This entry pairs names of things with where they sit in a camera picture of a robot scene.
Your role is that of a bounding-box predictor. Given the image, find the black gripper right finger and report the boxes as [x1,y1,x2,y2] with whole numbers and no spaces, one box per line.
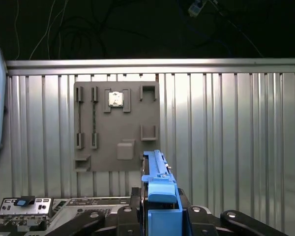
[177,188,290,236]

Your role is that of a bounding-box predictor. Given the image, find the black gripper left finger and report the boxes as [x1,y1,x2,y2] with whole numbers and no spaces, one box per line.
[46,187,141,236]

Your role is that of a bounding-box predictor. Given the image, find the hard disk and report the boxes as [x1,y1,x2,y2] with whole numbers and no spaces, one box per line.
[140,149,191,236]

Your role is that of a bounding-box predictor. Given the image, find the black open PC case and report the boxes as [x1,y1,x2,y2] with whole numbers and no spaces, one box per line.
[0,195,143,236]

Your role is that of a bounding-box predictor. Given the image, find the grey parts rack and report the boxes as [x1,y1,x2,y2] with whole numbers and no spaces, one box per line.
[73,80,160,173]

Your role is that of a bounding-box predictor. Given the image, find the black clip with blue button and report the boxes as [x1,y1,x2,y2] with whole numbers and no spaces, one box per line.
[13,196,36,207]

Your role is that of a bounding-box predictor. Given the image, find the silver CPU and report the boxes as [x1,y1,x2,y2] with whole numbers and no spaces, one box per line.
[108,90,124,107]

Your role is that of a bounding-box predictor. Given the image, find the white power strip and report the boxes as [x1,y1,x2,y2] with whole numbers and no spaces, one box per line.
[187,0,208,16]

